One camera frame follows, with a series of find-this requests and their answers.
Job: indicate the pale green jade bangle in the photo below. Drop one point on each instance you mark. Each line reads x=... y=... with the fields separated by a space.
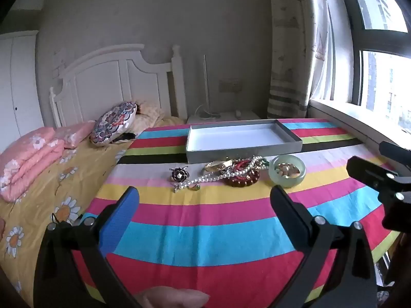
x=276 y=179

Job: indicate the white windowsill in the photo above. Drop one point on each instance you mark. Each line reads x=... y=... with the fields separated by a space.
x=346 y=118

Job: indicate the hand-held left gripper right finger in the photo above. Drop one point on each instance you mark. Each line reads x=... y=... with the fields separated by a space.
x=289 y=211

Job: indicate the white lamp pole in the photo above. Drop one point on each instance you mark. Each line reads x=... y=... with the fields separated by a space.
x=205 y=83

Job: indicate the colourful striped blanket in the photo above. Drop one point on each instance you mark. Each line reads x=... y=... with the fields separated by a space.
x=208 y=231

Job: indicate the person's left hand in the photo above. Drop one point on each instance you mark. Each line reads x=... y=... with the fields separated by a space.
x=173 y=298

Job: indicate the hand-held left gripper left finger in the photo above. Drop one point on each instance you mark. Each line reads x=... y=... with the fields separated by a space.
x=120 y=218

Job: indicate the pink floral pillow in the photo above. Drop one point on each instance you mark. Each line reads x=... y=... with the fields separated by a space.
x=75 y=133

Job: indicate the white nightstand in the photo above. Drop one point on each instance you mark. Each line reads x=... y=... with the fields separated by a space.
x=224 y=117

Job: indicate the grey cardboard box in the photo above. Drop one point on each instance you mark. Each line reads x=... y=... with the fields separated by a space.
x=231 y=136

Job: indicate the white wardrobe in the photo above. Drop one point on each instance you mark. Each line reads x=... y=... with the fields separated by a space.
x=19 y=86

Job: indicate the pale yellow quilted pillow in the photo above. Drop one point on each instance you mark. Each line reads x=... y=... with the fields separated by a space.
x=149 y=115

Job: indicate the white wooden headboard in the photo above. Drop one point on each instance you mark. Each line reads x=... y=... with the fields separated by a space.
x=106 y=80

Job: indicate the round patterned cushion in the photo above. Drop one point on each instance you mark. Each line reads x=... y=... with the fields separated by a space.
x=112 y=122

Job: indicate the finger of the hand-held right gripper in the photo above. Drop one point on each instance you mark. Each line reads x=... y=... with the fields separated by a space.
x=369 y=170
x=395 y=150

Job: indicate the pink folded floral quilt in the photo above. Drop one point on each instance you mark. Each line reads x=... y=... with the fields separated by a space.
x=29 y=163

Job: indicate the beige patterned curtain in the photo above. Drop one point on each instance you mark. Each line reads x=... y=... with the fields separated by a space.
x=289 y=54

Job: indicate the wall socket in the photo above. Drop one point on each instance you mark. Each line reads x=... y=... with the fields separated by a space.
x=229 y=85

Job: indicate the green stone pendant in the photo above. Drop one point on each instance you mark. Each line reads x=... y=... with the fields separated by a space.
x=263 y=163

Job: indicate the gold bangle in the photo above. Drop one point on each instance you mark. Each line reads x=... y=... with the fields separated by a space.
x=213 y=166

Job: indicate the yellow daisy bed sheet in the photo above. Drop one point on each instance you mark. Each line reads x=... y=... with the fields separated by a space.
x=41 y=224

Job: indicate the white sailboat sheer curtain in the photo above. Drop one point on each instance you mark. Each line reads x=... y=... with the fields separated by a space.
x=322 y=38

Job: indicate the dark framed window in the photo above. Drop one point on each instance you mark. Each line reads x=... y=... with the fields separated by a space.
x=356 y=70

